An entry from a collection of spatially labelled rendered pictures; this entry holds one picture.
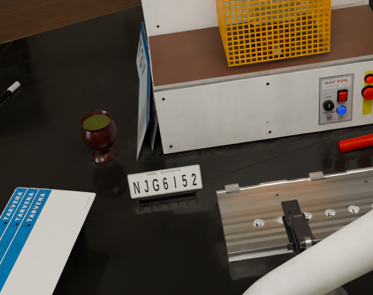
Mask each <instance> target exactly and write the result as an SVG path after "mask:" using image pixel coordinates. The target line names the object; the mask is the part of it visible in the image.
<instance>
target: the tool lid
mask: <svg viewBox="0 0 373 295"><path fill-rule="evenodd" d="M346 172H347V174H341V175H336V176H328V177H326V180H322V181H314V182H311V180H310V179H308V180H301V181H293V182H288V181H287V180H278V181H270V182H266V183H260V184H259V185H260V187H253V188H245V189H241V192H240V193H234V194H226V195H225V192H220V193H217V200H218V206H219V209H220V215H221V221H222V225H223V231H224V237H225V243H226V247H227V253H228V258H229V259H235V258H243V257H247V256H255V255H263V254H267V253H275V252H283V251H287V250H288V249H287V244H291V243H289V240H288V236H287V234H286V231H285V227H284V224H281V223H279V222H278V219H280V218H282V216H285V215H284V213H283V209H282V206H281V202H282V201H289V200H297V201H298V203H299V207H300V209H301V212H302V213H304V214H305V215H309V216H311V219H309V220H308V224H309V227H310V229H311V231H312V234H313V236H314V237H315V239H316V240H317V243H319V242H320V241H322V240H324V239H325V238H327V237H328V236H330V235H332V234H333V233H335V232H337V231H339V230H340V229H342V228H344V227H345V226H347V225H348V224H350V223H352V222H354V221H355V220H357V219H359V218H360V217H362V216H363V215H365V214H367V213H368V212H370V211H371V210H373V207H372V206H373V167H366V168H361V169H354V170H347V171H346ZM350 208H357V209H358V210H359V211H358V212H356V213H351V212H349V209H350ZM327 211H332V212H334V213H335V215H334V216H332V217H329V216H327V215H326V214H325V213H326V212H327ZM256 222H263V223H264V225H263V226H261V227H256V226H255V225H254V223H256Z"/></svg>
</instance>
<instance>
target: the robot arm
mask: <svg viewBox="0 0 373 295"><path fill-rule="evenodd" d="M281 206H282V209H283V213H284V215H285V216H282V221H283V224H284V227H285V231H286V234H287V236H288V240H289V243H291V244H287V249H288V250H292V251H293V254H292V259H290V260H289V261H287V262H285V263H284V264H282V265H280V266H279V267H277V268H276V269H274V270H272V271H271V272H269V273H268V274H266V275H265V276H263V277H262V278H260V279H259V280H258V281H256V282H255V283H254V284H253V285H252V286H251V287H250V288H249V289H247V290H246V291H245V292H244V294H243V295H348V294H347V292H346V291H345V290H344V289H343V288H342V287H341V286H342V285H344V284H346V283H348V282H350V281H352V280H354V279H356V278H358V277H360V276H362V275H364V274H366V273H368V272H370V271H372V270H373V210H371V211H370V212H368V213H367V214H365V215H363V216H362V217H360V218H359V219H357V220H355V221H354V222H352V223H350V224H348V225H347V226H345V227H344V228H342V229H340V230H339V231H337V232H335V233H333V234H332V235H330V236H328V237H327V238H325V239H324V240H322V241H320V242H319V243H317V240H316V239H315V237H314V236H313V234H312V231H311V229H310V227H309V224H308V218H306V216H305V214H304V213H302V212H301V209H300V207H299V203H298V201H297V200H289V201H282V202H281Z"/></svg>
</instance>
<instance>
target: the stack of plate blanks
mask: <svg viewBox="0 0 373 295"><path fill-rule="evenodd" d="M27 189H28V188H23V187H18V188H16V190H15V191H14V193H13V194H12V197H11V199H10V200H9V202H8V204H7V205H6V207H5V209H4V211H3V213H2V215H1V216H0V238H1V236H2V235H3V233H4V231H5V229H6V227H7V226H8V224H9V222H10V220H11V218H12V216H13V215H14V213H15V211H16V209H17V207H18V205H19V203H20V201H21V200H22V198H23V196H24V194H25V193H26V190H27Z"/></svg>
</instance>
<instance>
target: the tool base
mask: <svg viewBox="0 0 373 295"><path fill-rule="evenodd" d="M341 174H347V172H342V173H334V174H327V175H323V172H322V171H318V172H314V173H309V177H306V178H302V179H294V180H288V182H293V181H301V180H308V179H310V180H311V182H314V181H322V180H326V177H328V176H336V175H341ZM253 187H260V185H254V186H246V187H239V185H238V184H230V185H226V186H225V190H218V191H216V196H217V193H220V192H225V195H226V194H234V193H240V192H241V189H245V188H253ZM226 250H227V247H226ZM292 254H293V251H292V250H290V251H283V252H275V253H267V254H263V255H255V256H247V257H243V258H235V259H229V258H228V262H229V266H230V269H232V268H237V267H244V266H252V265H260V264H264V263H272V262H280V261H284V260H290V259H292ZM227 256H228V253H227Z"/></svg>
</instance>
